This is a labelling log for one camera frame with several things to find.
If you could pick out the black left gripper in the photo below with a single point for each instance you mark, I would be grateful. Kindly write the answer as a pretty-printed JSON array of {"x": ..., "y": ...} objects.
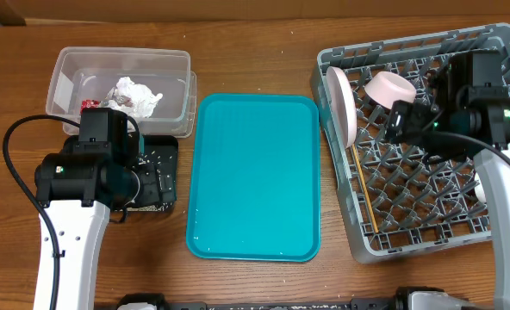
[{"x": 153, "y": 193}]

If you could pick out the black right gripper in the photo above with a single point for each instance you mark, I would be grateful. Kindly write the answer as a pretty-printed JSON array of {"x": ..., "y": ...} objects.
[{"x": 401, "y": 125}]

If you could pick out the pile of white rice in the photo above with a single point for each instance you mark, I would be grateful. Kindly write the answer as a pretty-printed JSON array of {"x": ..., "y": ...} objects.
[{"x": 156, "y": 153}]

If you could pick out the pink bowl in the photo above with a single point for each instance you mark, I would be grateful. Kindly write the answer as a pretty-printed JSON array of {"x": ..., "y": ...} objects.
[{"x": 386, "y": 88}]

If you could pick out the wooden chopstick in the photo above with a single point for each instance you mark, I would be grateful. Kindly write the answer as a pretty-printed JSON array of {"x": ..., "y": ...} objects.
[{"x": 370, "y": 211}]

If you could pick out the large pink plate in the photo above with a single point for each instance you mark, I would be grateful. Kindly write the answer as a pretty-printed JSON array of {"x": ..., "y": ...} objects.
[{"x": 343, "y": 104}]

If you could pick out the white napkin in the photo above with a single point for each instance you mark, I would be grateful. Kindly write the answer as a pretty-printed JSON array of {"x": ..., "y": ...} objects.
[{"x": 136, "y": 100}]

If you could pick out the silver red foil wrapper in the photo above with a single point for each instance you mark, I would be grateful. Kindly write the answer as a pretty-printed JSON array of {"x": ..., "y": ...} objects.
[{"x": 95, "y": 103}]

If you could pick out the small white cup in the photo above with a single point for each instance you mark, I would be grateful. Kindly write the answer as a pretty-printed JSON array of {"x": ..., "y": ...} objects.
[{"x": 479, "y": 190}]

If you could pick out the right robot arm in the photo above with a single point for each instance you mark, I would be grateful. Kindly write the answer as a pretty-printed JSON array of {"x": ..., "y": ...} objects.
[{"x": 472, "y": 122}]

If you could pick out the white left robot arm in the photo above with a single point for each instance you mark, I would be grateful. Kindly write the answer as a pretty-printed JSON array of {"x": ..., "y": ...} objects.
[{"x": 107, "y": 167}]

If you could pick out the black food waste tray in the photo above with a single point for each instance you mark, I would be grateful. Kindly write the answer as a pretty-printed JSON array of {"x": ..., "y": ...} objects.
[{"x": 164, "y": 146}]

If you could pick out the grey dish rack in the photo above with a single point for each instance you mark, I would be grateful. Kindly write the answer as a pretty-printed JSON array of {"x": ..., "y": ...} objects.
[{"x": 418, "y": 208}]

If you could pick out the clear plastic bin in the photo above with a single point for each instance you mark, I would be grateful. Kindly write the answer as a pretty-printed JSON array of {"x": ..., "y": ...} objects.
[{"x": 88, "y": 73}]

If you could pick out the teal plastic tray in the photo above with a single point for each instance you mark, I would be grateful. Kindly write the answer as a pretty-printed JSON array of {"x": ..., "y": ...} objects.
[{"x": 255, "y": 179}]

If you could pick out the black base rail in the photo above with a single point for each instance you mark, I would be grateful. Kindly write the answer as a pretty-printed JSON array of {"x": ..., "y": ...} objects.
[{"x": 405, "y": 298}]

